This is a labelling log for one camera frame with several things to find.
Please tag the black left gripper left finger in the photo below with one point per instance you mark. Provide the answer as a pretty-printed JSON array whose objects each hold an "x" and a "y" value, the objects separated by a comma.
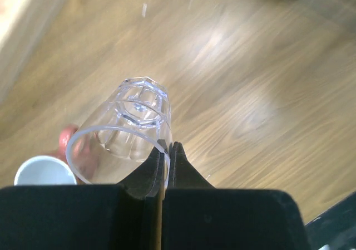
[{"x": 147, "y": 180}]

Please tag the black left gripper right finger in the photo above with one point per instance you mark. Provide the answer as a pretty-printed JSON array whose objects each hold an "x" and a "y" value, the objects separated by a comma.
[{"x": 182, "y": 174}]

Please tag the clear drinking glass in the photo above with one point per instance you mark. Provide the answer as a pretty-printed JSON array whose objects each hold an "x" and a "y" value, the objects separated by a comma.
[{"x": 119, "y": 135}]

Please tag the pink mug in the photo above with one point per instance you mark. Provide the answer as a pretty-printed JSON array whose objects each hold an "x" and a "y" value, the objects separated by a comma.
[{"x": 53, "y": 169}]

